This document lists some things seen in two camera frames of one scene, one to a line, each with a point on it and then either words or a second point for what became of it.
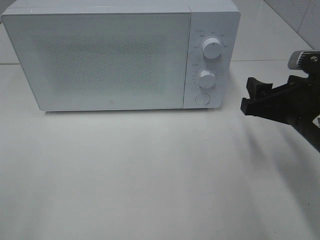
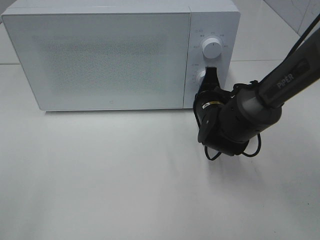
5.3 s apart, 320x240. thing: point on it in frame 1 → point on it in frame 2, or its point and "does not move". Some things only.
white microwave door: (104, 61) does not move
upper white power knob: (212, 48) does not move
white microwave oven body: (127, 55) does not move
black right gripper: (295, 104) → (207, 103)
